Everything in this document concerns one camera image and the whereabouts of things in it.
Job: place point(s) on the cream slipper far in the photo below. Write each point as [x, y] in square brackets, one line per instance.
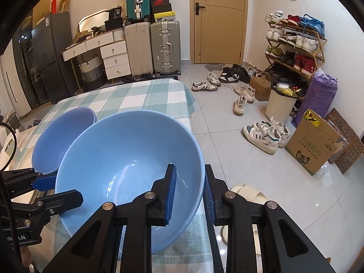
[249, 193]

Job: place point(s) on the green plaid tablecloth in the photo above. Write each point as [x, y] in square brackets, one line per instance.
[191, 251]

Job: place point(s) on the white trash bin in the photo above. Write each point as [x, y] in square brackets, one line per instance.
[281, 101]

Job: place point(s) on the purple bag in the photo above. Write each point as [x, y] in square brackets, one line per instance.
[319, 96]

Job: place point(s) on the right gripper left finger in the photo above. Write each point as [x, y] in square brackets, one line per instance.
[117, 238]

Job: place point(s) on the wooden shoe rack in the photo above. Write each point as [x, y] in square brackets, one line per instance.
[295, 50]

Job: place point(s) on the white drawer desk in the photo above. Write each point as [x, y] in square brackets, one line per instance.
[109, 46]

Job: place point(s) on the blue bowl large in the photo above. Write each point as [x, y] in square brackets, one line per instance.
[121, 156]

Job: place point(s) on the arched mirror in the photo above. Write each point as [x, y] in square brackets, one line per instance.
[96, 19]

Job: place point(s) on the beige suitcase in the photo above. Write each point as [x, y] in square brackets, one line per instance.
[138, 44]

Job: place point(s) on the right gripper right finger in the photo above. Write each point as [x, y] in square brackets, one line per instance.
[259, 230]

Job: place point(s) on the stacked shoe boxes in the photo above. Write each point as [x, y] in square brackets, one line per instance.
[162, 10]

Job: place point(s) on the wooden door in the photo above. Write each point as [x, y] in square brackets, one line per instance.
[218, 29]

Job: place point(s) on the dark refrigerator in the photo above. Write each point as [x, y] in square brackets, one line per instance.
[50, 38]

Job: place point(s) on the small brown cardboard box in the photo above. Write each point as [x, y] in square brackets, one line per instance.
[262, 88]

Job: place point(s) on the white green sneaker pair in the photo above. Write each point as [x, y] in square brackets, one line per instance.
[268, 136]

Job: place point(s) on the tmall cardboard box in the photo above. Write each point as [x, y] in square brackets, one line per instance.
[313, 142]

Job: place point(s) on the woven laundry basket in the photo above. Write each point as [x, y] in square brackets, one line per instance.
[93, 73]

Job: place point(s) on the silver suitcase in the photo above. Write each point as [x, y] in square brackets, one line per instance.
[166, 47]

